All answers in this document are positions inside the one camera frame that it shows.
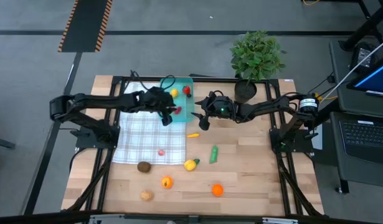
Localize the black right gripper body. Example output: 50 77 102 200
199 91 239 132

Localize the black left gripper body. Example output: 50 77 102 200
140 86 178 127

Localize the green toy pea pod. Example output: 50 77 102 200
209 145 219 164

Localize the yellow toy pineapple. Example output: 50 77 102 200
184 158 201 172

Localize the brown toy kiwi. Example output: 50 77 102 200
137 161 152 174

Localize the orange toy persimmon with leaf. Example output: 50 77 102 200
161 175 174 189

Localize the orange toy mandarin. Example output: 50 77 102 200
211 184 225 197

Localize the tan toy potato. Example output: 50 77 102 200
140 190 155 202

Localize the teal plastic tupperware container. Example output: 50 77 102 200
159 77 195 123

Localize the white grey checkered cloth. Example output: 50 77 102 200
112 81 187 165

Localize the green plant in black pot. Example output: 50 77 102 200
230 30 287 104

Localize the black orange striped floor mat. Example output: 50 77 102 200
57 0 113 53

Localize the black laptop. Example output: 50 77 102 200
339 118 383 166

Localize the black power adapter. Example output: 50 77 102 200
349 42 379 74

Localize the monitor with blue screen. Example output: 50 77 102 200
346 52 383 100

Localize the grey furniture leg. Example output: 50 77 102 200
0 136 17 150

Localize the black stand beam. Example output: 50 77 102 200
339 0 383 52

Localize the black aluminium table frame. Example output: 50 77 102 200
62 70 325 218

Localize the yellow cable plug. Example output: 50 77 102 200
312 92 338 105

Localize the white cable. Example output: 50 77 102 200
317 37 383 106

